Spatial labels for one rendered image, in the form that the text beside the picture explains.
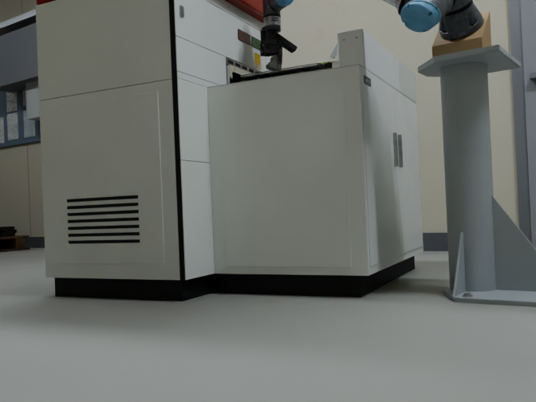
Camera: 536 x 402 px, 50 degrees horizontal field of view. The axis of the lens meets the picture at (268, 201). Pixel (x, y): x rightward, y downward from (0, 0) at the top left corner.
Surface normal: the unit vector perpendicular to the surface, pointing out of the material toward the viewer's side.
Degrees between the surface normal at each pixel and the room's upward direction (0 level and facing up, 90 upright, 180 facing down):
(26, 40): 90
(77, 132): 90
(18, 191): 90
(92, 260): 90
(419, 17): 136
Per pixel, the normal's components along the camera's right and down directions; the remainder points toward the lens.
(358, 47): -0.44, 0.01
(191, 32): 0.90, -0.04
